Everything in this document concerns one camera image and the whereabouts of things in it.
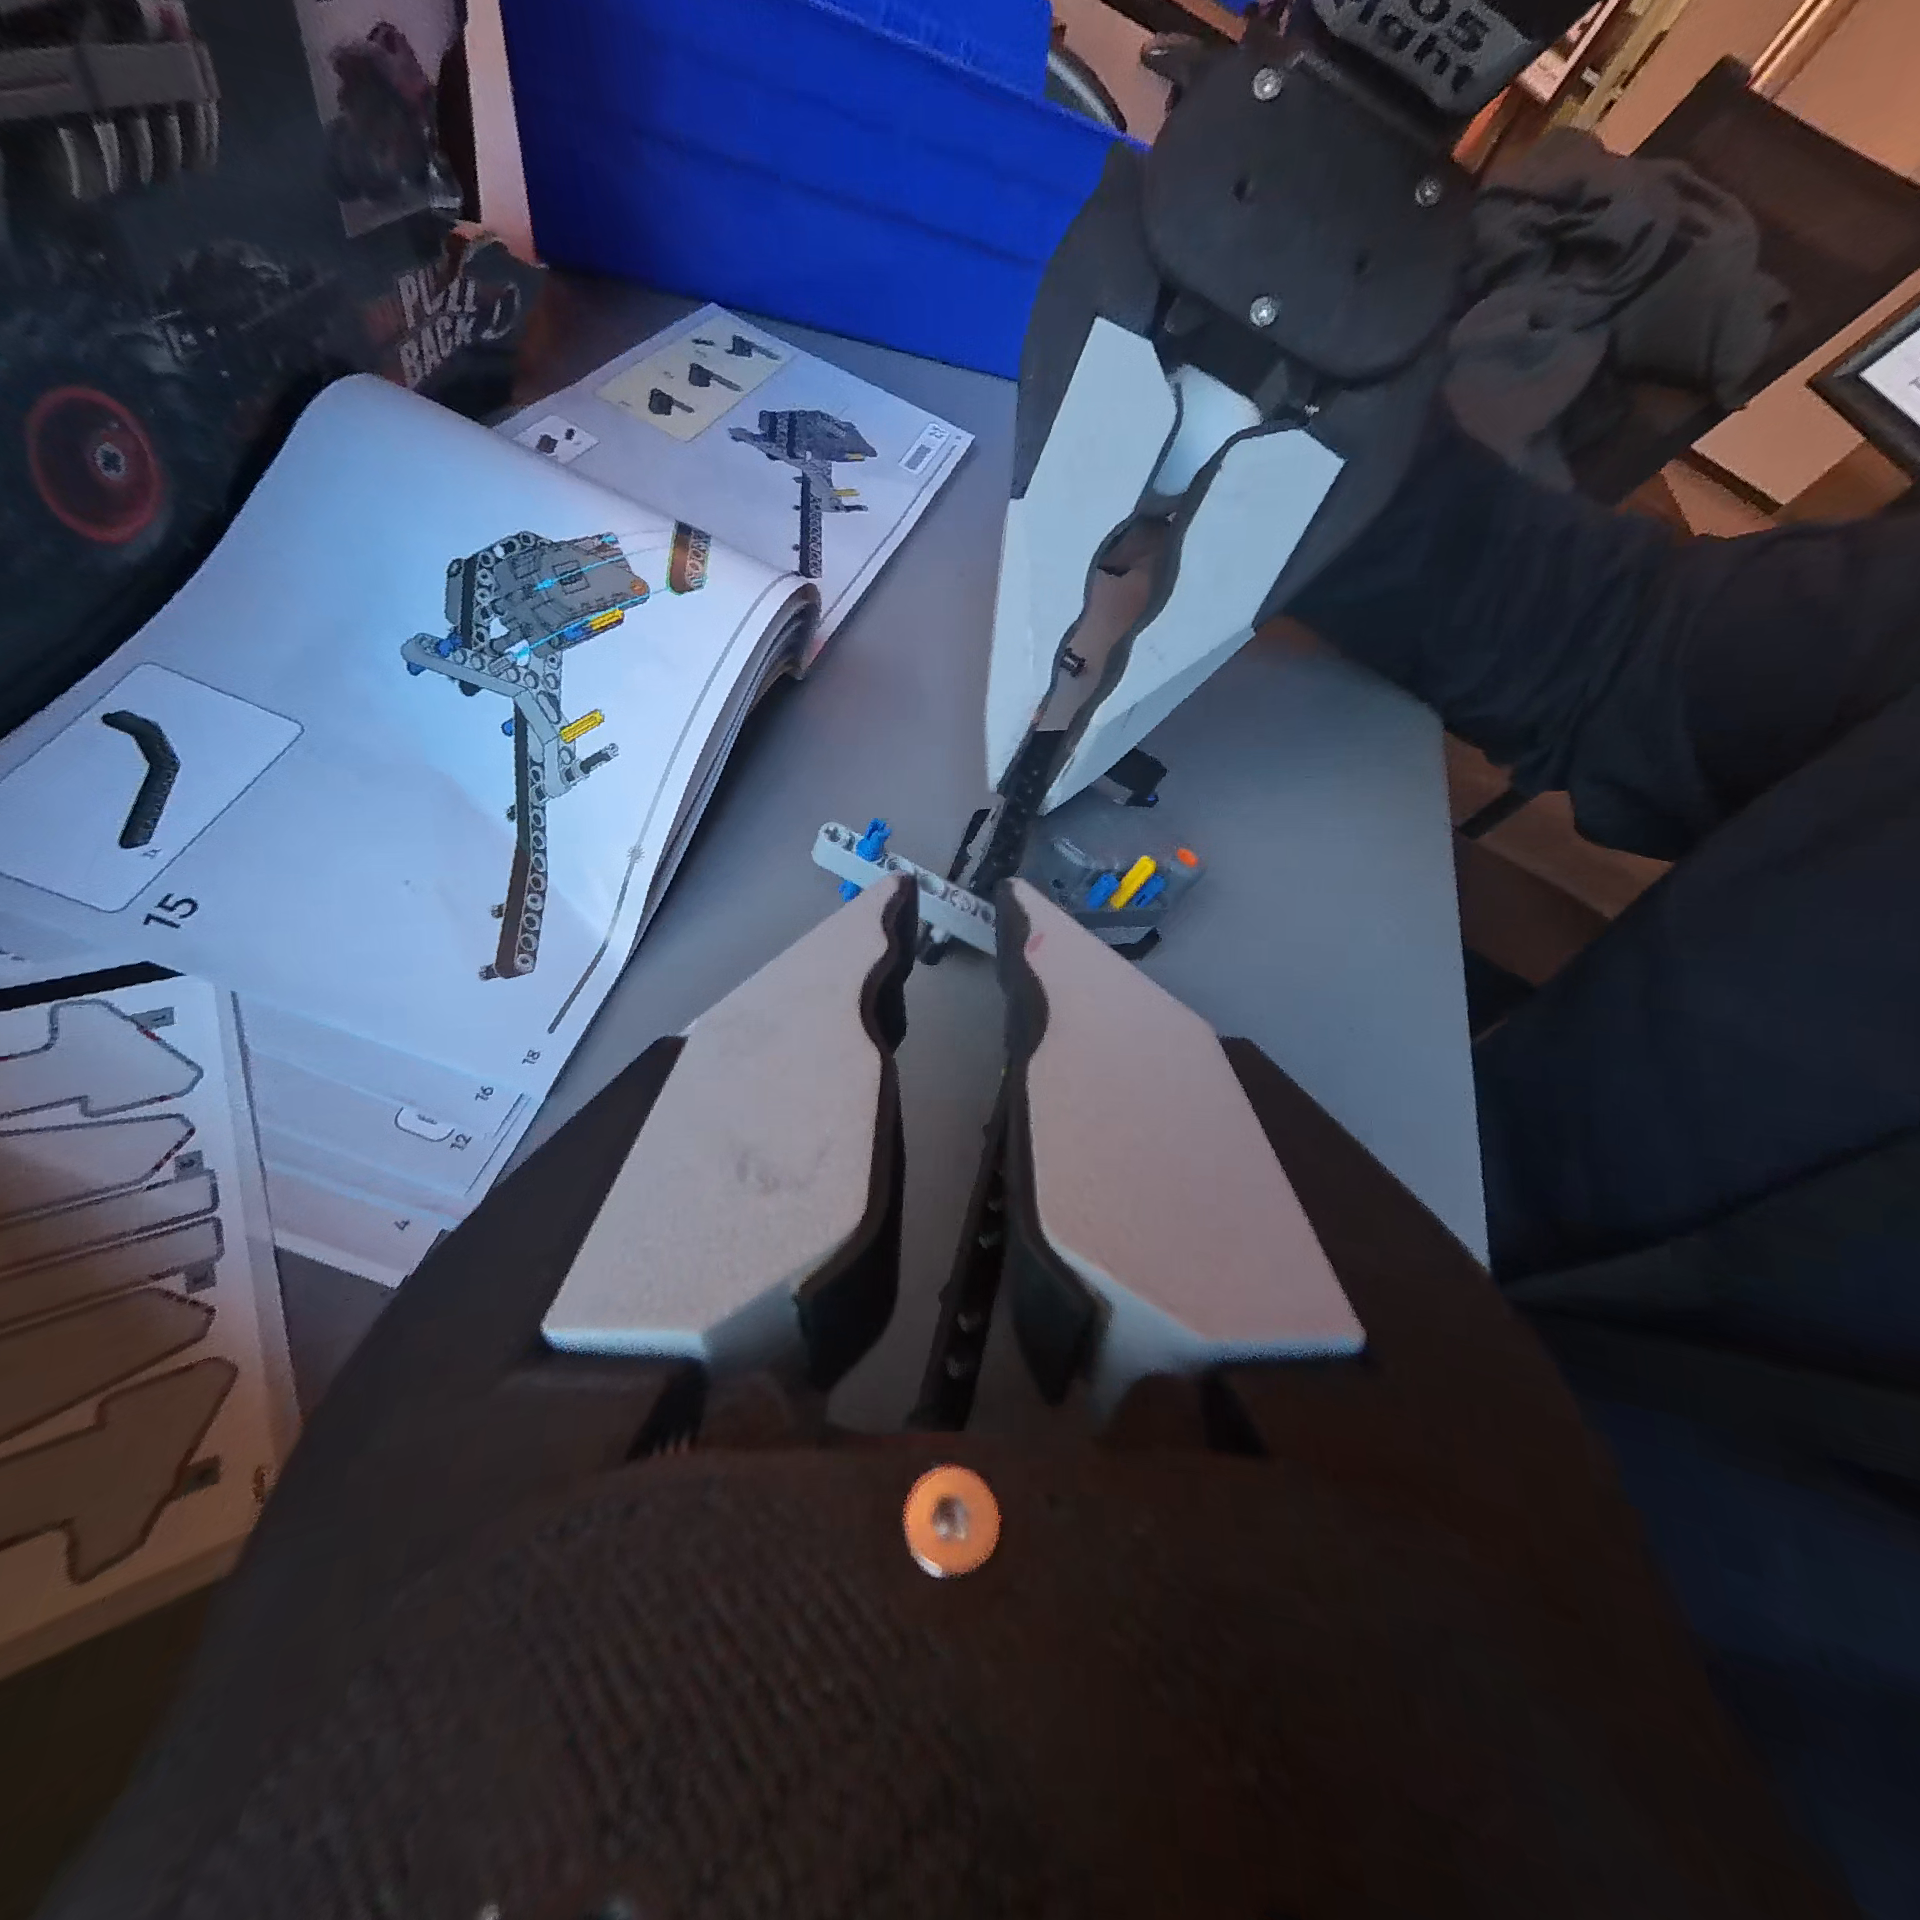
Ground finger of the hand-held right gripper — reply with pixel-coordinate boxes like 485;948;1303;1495
1031;423;1348;819
983;312;1273;788

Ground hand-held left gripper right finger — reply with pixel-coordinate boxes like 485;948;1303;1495
993;879;1368;1420

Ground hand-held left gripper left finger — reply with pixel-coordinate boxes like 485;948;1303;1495
540;874;921;1404

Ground long black lego beam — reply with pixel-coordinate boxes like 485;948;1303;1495
903;646;1088;1432

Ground grey lego assembly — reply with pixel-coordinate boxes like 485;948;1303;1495
808;751;1208;969

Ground person's right forearm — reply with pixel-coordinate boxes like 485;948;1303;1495
1276;435;1920;857

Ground black toy set box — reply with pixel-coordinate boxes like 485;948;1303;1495
0;0;564;737

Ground dark cloth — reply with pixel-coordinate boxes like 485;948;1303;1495
1446;129;1794;505

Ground blue plastic bin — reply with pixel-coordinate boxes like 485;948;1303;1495
498;0;1149;385

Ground person's legs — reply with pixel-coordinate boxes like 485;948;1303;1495
1477;721;1920;1920

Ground black framed screen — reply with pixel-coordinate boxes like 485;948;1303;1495
1808;271;1920;489

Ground sticker sheet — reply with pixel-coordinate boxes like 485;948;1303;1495
0;960;302;1682

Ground open instruction booklet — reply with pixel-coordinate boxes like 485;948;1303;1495
0;304;976;1291

